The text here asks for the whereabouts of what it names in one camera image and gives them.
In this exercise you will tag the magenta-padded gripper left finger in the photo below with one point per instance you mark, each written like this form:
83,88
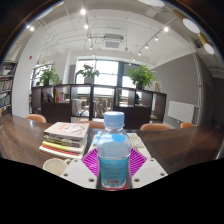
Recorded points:
78,173

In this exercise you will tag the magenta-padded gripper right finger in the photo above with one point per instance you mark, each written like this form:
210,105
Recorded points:
148,173

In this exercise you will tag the clear blue-capped water bottle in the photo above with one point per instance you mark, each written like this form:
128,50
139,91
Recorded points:
113,156

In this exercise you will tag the stack of books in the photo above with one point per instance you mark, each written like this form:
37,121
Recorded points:
65,138

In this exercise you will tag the orange chairs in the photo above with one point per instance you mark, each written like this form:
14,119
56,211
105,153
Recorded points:
155,126

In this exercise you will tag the low dark shelf unit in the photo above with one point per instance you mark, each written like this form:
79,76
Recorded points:
56,111

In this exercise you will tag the tall leafy potted plant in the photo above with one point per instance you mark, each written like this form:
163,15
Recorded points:
141,76

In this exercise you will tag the large bushy potted plant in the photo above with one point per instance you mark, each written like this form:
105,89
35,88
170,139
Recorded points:
49,76

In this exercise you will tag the small potted plant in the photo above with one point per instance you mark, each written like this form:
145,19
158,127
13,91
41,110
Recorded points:
88,71

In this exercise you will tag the tall dark bookshelf with books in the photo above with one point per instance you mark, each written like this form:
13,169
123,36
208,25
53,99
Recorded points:
6,86

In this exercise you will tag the ceiling air conditioner unit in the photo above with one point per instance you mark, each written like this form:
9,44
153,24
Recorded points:
112,42

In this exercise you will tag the ceiling lights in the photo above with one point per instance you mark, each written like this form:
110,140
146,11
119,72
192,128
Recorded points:
191,25

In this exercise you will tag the white wall radiator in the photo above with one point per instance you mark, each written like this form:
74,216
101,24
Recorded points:
181,111

